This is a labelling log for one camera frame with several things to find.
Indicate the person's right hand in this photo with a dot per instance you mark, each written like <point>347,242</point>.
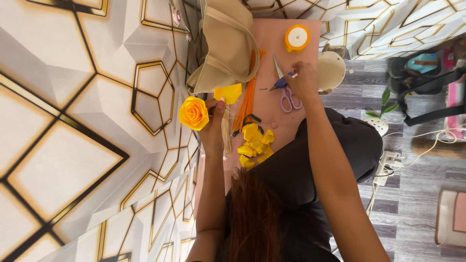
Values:
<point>305,83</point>

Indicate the person's left hand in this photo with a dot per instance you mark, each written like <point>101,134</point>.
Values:
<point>213,127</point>

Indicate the person's right fingers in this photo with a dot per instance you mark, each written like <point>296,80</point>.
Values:
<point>292,80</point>

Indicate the person's left fingers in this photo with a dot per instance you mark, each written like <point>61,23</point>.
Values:
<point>217,104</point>

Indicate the blue glue gun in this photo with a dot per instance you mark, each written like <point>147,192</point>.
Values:
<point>281,83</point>

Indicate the yellow ribbon piece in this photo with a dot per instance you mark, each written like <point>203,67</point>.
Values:
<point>229,92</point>

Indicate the yellow ribbon rose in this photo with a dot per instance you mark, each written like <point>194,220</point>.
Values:
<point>193,113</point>

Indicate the bundle of wooden skewers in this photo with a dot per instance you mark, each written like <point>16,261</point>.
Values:
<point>227,134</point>

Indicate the bundle of orange sticks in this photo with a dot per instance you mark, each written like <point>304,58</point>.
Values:
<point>248,98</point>

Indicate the dark green ribbon strip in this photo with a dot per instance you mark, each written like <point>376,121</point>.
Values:
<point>253,117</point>

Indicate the round cream stool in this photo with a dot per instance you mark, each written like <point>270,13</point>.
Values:
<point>330,70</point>

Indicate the orange ribbon spool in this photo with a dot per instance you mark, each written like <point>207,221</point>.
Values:
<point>297,38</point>

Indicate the pink table mat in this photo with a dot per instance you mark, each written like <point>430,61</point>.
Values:
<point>269,40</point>

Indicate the pile of yellow ribbon petals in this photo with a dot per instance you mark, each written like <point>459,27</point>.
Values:
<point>255,143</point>

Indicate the beige canvas tote bag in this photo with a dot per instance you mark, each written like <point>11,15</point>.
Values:
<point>225,43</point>

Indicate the small plant in white pot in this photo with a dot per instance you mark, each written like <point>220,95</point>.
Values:
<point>380,116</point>

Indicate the small pink round object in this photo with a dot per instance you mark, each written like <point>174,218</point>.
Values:
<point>176,16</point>

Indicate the person's black clothing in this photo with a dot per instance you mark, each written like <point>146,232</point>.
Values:
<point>302,189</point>

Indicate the white power strip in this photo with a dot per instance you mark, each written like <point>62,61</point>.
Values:
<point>387,165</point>

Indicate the pink striped bag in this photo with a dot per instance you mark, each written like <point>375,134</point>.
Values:
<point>455,109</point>

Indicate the beige and pink cushion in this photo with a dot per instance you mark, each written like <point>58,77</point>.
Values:
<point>451,218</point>

